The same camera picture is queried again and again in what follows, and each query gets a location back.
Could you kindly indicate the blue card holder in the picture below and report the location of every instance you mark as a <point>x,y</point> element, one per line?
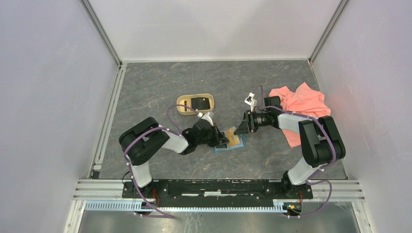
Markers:
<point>225,147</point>

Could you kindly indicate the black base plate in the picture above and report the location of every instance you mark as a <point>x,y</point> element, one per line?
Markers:
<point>214,193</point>

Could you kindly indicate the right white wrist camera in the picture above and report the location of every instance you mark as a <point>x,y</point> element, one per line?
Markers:
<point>251,101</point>

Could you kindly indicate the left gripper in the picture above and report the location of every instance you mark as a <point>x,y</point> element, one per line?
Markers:
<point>221,139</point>

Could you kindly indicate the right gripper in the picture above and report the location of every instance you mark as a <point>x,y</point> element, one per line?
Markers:
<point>242,128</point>

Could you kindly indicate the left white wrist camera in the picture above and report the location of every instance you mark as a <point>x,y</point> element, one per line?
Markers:
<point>207,116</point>

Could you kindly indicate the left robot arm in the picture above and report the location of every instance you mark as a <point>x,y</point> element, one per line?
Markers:
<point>141,142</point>

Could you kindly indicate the pink cloth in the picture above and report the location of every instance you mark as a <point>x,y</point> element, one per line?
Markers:
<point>303,100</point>

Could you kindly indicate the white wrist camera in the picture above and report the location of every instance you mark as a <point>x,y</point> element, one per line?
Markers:
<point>251,101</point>
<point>207,116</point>

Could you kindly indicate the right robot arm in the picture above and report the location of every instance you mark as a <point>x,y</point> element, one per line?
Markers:
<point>320,140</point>

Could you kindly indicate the orange VIP card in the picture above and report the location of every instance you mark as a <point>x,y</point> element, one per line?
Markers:
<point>234,140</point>

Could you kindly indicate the beige card tray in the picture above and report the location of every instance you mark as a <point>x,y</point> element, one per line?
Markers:
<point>200,102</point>

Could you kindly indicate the aluminium frame rail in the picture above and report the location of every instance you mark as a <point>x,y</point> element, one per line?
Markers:
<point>335,190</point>

